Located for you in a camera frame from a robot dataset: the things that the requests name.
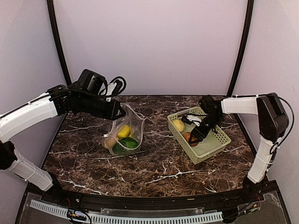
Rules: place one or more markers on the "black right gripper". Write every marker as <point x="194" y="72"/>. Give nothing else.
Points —
<point x="199" y="132"/>

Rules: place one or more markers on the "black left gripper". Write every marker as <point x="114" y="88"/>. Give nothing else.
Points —
<point x="111" y="114"/>

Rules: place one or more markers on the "brown potato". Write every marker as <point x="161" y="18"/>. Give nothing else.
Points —
<point x="187" y="136"/>

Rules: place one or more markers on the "yellow lemon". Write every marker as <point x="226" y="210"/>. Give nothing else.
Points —
<point x="124" y="132"/>

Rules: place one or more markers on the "clear zip top bag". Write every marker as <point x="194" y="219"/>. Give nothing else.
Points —
<point x="136" y="124"/>

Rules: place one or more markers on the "orange yellow mango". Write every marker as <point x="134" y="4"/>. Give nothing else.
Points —
<point x="109" y="142"/>

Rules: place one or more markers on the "green white bok choy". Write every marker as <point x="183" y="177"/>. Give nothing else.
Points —
<point x="118" y="148"/>

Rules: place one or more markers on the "green pepper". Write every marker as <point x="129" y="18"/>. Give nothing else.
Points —
<point x="129" y="142"/>

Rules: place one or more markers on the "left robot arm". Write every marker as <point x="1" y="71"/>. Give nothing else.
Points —
<point x="25" y="131"/>

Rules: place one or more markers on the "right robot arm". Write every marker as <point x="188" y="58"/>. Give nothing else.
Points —
<point x="272" y="123"/>

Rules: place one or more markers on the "beige walnut-like food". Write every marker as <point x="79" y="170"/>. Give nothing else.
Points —
<point x="179" y="125"/>

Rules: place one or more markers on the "green perforated plastic basket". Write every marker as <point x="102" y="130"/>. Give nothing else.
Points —
<point x="213" y="144"/>

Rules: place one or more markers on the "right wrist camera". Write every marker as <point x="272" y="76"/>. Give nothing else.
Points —
<point x="191" y="118"/>

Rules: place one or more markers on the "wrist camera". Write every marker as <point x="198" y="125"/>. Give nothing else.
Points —
<point x="96" y="86"/>
<point x="191" y="118"/>

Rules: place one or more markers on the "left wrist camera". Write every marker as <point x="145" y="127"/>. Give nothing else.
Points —
<point x="96" y="86"/>

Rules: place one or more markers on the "white slotted cable duct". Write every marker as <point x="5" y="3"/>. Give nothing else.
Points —
<point x="114" y="216"/>

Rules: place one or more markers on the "black front rail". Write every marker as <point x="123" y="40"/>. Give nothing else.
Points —
<point x="267" y="205"/>

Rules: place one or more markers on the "black frame post left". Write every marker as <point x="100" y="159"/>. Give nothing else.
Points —
<point x="57" y="41"/>

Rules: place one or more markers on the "black frame post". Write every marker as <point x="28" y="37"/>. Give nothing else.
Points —
<point x="242" y="47"/>
<point x="57" y="41"/>

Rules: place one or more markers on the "black frame post right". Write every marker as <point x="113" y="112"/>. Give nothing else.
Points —
<point x="242" y="47"/>

